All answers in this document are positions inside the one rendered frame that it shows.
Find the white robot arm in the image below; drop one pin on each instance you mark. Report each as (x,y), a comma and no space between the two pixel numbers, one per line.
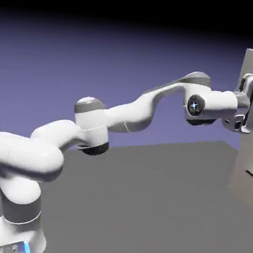
(127,117)

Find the grey cabinet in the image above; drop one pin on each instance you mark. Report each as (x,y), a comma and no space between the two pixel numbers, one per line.
(248,150)

